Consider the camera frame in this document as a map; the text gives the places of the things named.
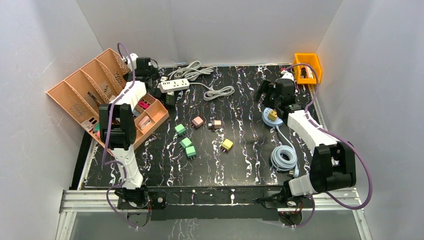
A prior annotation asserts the pink file rack organizer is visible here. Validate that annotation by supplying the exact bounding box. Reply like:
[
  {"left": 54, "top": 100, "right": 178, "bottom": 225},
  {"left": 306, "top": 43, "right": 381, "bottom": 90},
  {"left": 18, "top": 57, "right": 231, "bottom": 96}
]
[{"left": 46, "top": 48, "right": 129, "bottom": 146}]

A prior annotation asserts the pink plug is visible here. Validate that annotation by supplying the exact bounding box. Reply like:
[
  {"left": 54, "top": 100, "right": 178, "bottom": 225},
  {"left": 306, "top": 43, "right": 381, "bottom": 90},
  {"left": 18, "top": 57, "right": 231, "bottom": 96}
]
[{"left": 207, "top": 120, "right": 222, "bottom": 130}]

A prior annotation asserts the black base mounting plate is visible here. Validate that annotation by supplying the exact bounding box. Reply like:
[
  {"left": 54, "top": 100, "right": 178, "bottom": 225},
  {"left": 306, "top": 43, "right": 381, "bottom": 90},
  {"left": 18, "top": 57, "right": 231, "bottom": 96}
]
[{"left": 114, "top": 185, "right": 313, "bottom": 225}]

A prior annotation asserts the pink plug adapter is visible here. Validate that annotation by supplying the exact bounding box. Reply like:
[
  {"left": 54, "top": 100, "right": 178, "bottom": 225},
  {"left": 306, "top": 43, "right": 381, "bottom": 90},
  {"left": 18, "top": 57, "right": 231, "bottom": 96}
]
[{"left": 191, "top": 116, "right": 205, "bottom": 129}]

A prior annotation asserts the round blue socket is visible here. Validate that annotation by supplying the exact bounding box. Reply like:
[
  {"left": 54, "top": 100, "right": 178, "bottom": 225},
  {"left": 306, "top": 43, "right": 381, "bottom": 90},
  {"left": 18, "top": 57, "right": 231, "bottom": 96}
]
[{"left": 262, "top": 107, "right": 284, "bottom": 128}]

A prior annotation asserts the yellow plug adapter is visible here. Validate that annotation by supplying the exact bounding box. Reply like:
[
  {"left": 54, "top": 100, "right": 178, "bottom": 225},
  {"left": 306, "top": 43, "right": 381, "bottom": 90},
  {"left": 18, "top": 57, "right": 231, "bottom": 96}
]
[{"left": 221, "top": 139, "right": 234, "bottom": 152}]

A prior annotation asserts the pink stapler in tray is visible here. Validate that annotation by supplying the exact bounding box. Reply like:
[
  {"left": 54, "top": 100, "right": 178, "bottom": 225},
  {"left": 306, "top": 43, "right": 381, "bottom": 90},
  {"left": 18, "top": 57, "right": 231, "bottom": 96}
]
[{"left": 138, "top": 115, "right": 152, "bottom": 130}]

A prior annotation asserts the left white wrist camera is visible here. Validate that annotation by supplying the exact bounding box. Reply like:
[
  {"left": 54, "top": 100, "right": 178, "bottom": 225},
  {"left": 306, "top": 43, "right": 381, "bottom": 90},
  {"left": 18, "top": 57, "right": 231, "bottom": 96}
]
[{"left": 121, "top": 53, "right": 138, "bottom": 71}]

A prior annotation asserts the green plug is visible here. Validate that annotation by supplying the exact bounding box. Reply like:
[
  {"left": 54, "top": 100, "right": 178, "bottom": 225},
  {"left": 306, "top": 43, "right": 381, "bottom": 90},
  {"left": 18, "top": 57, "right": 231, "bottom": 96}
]
[{"left": 174, "top": 124, "right": 187, "bottom": 137}]

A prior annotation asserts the magenta item in tray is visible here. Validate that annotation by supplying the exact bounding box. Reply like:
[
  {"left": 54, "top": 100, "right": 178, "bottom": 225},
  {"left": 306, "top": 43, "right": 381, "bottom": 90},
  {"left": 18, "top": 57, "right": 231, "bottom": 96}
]
[{"left": 137, "top": 100, "right": 150, "bottom": 110}]

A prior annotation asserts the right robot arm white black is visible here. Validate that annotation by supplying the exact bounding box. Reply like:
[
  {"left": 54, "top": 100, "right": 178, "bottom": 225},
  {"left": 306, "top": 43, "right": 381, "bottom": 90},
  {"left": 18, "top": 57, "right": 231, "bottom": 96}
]
[{"left": 254, "top": 78, "right": 357, "bottom": 207}]

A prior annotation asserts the grey cable bundle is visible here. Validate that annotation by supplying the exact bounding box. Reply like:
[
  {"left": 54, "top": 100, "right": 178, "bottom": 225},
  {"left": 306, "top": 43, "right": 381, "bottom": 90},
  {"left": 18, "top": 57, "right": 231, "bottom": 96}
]
[{"left": 188, "top": 82, "right": 236, "bottom": 102}]

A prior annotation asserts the coiled light blue cable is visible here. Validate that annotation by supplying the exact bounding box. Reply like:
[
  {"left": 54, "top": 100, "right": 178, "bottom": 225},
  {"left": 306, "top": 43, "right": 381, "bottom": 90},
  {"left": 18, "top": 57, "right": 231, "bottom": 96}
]
[{"left": 270, "top": 125, "right": 301, "bottom": 178}]

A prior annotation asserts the grey cable of black strip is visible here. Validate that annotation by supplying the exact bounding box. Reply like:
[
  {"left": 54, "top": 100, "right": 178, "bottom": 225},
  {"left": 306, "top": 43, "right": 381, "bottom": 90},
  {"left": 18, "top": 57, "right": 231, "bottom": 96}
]
[{"left": 168, "top": 60, "right": 216, "bottom": 82}]

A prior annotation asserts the green plug adapter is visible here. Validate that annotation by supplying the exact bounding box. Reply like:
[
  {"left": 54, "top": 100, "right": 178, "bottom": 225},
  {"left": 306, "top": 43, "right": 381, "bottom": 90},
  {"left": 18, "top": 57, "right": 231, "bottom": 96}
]
[
  {"left": 179, "top": 137, "right": 193, "bottom": 149},
  {"left": 185, "top": 146, "right": 197, "bottom": 159}
]

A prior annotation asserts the orange storage bin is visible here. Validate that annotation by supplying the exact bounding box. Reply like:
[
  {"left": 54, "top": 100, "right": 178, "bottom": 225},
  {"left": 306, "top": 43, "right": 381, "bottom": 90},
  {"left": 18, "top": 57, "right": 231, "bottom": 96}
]
[{"left": 293, "top": 53, "right": 323, "bottom": 85}]

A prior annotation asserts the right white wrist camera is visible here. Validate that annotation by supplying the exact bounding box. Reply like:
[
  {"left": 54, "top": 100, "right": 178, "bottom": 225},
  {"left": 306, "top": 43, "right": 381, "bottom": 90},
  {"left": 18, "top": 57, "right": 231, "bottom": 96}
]
[{"left": 280, "top": 69, "right": 295, "bottom": 82}]

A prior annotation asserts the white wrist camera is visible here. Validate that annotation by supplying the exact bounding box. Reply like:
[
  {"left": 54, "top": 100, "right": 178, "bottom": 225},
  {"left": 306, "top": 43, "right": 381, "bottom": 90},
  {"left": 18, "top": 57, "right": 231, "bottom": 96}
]
[
  {"left": 280, "top": 69, "right": 295, "bottom": 82},
  {"left": 121, "top": 53, "right": 138, "bottom": 71}
]

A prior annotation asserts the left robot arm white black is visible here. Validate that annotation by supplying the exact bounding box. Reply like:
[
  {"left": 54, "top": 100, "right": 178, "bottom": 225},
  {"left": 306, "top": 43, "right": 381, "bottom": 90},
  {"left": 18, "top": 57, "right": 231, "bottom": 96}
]
[{"left": 98, "top": 56, "right": 150, "bottom": 208}]

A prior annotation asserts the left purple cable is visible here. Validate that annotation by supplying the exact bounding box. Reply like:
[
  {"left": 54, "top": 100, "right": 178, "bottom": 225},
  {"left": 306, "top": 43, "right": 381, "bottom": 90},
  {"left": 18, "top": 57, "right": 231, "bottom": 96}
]
[{"left": 100, "top": 42, "right": 147, "bottom": 229}]

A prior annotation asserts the yellow plug on round socket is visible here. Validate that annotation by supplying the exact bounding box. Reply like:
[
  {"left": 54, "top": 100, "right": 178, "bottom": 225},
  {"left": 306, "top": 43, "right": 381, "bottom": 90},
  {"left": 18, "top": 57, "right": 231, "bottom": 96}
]
[{"left": 267, "top": 109, "right": 278, "bottom": 122}]

